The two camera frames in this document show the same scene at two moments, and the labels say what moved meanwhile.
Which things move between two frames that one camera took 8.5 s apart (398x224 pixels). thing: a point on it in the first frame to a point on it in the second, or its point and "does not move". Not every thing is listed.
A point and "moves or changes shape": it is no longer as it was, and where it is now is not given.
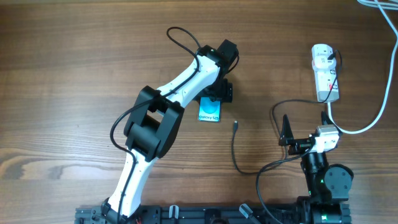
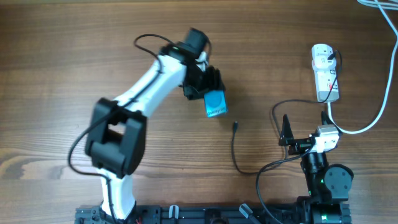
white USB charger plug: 322,62 does not move
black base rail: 301,214 does not move
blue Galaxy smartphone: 209,110 moves or changes shape
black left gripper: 225,93 to 212,83
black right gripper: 299,145 does not move
